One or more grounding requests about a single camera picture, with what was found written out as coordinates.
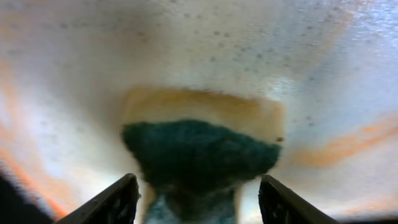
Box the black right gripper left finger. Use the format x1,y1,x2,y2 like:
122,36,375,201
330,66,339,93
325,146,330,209
54,173,141,224

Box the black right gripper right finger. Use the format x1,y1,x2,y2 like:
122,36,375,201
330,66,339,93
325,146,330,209
259,175,338,224

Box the green yellow sponge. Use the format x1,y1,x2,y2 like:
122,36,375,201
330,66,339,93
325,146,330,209
121,86,284,223

